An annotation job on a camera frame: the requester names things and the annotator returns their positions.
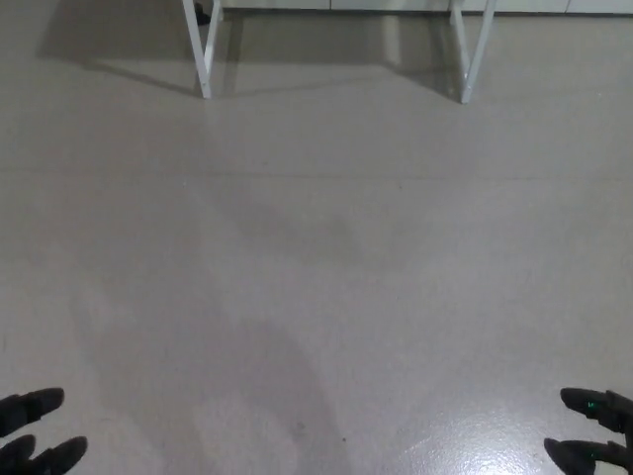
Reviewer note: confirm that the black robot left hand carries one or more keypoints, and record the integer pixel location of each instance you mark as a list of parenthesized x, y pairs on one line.
[(29, 406)]

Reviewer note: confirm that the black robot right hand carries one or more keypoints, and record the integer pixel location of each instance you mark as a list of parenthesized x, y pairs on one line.
[(615, 420)]

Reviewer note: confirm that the small black floor object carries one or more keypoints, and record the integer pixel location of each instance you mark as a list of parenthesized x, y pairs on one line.
[(202, 15)]

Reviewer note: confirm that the white table with metal frame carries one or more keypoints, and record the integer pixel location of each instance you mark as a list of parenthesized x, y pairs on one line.
[(205, 64)]

